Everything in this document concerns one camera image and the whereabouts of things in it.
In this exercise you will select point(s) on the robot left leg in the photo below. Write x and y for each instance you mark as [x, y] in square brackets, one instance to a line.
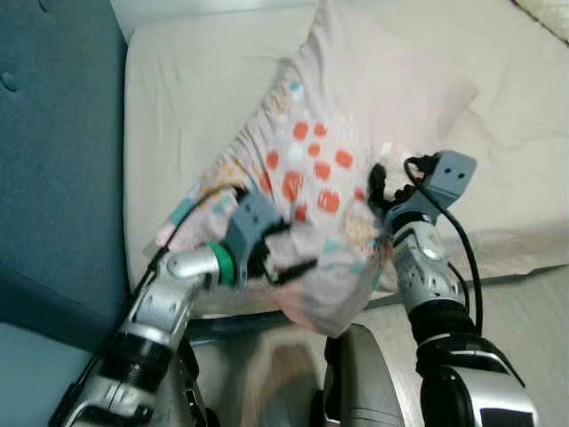
[267, 382]

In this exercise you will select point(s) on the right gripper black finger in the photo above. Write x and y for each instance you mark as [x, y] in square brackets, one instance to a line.
[375, 185]

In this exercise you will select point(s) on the blue upholstered bed frame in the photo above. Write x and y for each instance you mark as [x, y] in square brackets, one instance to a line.
[53, 160]

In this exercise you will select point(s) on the robot leg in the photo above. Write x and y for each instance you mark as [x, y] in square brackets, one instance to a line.
[267, 382]
[369, 382]

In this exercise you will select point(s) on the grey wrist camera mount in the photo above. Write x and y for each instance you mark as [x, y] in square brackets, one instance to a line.
[449, 178]
[249, 218]

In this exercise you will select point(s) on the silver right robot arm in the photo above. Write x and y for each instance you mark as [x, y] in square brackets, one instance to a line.
[431, 276]

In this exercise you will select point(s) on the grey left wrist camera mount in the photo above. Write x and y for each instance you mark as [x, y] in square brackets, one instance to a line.
[249, 218]

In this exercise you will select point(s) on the pink patterned pillow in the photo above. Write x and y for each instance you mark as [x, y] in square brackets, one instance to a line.
[356, 89]

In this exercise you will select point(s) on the cream cartoon print quilt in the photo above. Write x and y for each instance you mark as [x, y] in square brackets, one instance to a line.
[547, 13]

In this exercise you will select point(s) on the cream sheeted bed mattress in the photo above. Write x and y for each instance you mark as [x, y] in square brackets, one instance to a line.
[516, 133]

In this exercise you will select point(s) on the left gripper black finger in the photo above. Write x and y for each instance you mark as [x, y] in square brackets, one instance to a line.
[293, 271]
[276, 230]

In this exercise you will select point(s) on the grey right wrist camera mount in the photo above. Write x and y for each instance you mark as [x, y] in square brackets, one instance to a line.
[449, 178]

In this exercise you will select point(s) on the robot right leg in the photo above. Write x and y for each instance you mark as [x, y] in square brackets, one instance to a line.
[369, 382]

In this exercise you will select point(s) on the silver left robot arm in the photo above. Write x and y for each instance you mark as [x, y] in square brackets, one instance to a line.
[160, 307]

